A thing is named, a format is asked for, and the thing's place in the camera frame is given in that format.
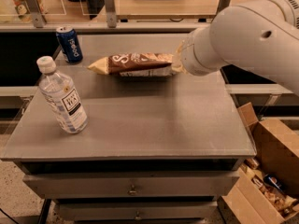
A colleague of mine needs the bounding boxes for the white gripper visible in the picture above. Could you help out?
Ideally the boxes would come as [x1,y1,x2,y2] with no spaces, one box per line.
[171,27,227,76]

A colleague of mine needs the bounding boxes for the brown chip bag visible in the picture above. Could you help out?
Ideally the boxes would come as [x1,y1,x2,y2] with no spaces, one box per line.
[88,52,177,77]

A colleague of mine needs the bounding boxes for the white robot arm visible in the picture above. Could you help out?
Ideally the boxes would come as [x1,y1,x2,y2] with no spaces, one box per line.
[172,0,299,95]

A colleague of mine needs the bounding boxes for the clear plastic water bottle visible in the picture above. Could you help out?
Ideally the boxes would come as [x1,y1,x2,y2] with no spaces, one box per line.
[36,56,88,133]

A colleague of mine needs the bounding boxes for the wooden background desk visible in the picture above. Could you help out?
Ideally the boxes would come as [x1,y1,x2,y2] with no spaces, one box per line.
[115,0,252,20]

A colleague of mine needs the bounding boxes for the blue pepsi can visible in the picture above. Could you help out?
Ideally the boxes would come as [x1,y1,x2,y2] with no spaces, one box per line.
[56,26,83,63]

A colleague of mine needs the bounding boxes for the open cardboard box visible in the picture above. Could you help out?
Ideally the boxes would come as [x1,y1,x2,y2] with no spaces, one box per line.
[223,103,299,224]

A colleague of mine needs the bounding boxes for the upper grey drawer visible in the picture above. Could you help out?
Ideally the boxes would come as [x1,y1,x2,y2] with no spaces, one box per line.
[23,171,239,200]

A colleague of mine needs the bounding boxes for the grey drawer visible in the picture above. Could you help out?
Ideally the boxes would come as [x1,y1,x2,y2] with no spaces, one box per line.
[55,202,217,221]
[23,171,239,200]

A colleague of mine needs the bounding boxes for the pepsi can in box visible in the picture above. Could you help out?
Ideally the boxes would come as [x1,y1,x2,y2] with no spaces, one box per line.
[263,174,283,191]

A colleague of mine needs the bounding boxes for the snack packs in box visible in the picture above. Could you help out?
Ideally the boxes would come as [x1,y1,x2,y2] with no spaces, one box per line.
[245,158,299,217]

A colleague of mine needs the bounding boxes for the lower grey drawer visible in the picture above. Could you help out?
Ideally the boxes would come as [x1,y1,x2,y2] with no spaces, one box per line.
[55,202,217,221]

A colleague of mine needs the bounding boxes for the middle metal bracket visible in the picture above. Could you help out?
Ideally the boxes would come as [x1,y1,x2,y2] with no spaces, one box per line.
[104,0,117,28]

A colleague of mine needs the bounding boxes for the left metal bracket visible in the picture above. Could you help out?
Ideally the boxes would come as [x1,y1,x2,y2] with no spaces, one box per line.
[25,0,46,28]

